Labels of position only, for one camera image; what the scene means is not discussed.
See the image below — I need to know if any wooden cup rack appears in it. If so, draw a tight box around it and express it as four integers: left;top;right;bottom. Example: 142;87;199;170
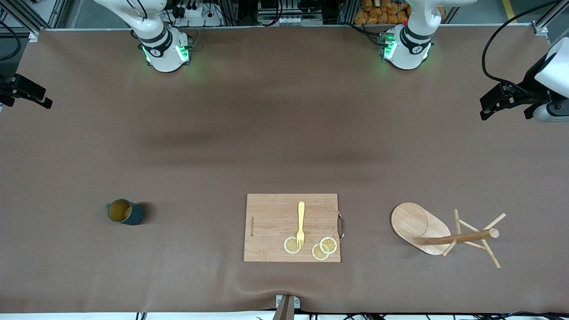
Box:
390;202;507;269

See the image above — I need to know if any orange packets pile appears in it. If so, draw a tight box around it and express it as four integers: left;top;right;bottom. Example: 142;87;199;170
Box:
354;0;409;25

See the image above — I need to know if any aluminium camera post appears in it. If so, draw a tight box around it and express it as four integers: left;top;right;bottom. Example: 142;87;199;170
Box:
272;295;301;320

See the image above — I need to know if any white power strip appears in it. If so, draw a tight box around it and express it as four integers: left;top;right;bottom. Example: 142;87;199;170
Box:
171;0;225;27

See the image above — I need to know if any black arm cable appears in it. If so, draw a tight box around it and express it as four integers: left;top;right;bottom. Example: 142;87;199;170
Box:
482;0;561;96
126;0;148;20

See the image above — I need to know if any brown table mat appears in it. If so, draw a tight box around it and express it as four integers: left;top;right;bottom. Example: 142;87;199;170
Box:
0;24;569;314

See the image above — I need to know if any dark equipment rack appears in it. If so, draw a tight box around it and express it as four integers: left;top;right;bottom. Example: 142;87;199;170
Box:
224;0;356;26

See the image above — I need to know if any aluminium frame profile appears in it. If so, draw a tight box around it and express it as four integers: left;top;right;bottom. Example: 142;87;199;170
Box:
531;0;569;36
0;0;67;41

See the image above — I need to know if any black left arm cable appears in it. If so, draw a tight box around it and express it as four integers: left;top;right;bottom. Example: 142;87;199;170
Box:
482;0;561;96

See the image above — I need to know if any yellow plastic fork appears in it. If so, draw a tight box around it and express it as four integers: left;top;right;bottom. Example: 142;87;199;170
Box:
297;201;306;248

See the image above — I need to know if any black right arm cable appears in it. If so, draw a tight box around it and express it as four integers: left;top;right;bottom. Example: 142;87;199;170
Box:
126;0;148;20

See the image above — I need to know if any dark teal cup yellow inside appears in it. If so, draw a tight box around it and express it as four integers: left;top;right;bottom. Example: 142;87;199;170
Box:
105;199;146;226

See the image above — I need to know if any wooden cutting board metal handle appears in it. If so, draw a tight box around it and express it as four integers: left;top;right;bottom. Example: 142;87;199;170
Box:
244;193;345;263

